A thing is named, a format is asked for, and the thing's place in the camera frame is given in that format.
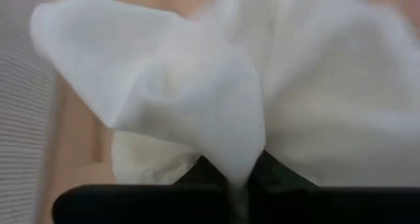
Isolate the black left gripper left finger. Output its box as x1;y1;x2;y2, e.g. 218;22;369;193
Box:
51;154;231;224

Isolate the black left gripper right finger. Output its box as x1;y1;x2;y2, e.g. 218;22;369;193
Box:
248;150;420;224

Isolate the plain white cloth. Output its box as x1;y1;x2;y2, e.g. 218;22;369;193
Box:
29;0;420;189

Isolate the white plastic laundry basket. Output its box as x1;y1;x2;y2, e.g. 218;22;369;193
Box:
0;0;58;224

